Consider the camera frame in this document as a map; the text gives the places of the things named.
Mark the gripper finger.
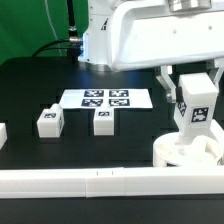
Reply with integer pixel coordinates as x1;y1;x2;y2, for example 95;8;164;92
156;65;182;103
206;59;224;87

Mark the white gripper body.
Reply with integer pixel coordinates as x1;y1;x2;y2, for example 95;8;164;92
107;0;224;71

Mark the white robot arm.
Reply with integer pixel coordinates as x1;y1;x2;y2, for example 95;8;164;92
79;0;224;102

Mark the white marker sheet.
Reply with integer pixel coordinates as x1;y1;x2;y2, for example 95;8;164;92
59;89;153;109

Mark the white right fence bar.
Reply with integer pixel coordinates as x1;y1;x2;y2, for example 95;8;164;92
210;119;224;147

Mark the white fence bar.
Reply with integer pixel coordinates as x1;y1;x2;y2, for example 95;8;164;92
0;166;224;198
0;123;7;150
210;119;224;147

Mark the white front fence bar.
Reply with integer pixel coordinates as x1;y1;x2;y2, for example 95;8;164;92
0;166;224;198

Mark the white left fence bar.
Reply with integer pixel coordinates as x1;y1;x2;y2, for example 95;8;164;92
0;123;7;150

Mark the black cable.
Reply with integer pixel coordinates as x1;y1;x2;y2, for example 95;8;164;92
31;0;84;58

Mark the white thin cable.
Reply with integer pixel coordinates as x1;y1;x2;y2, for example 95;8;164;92
44;0;63;57

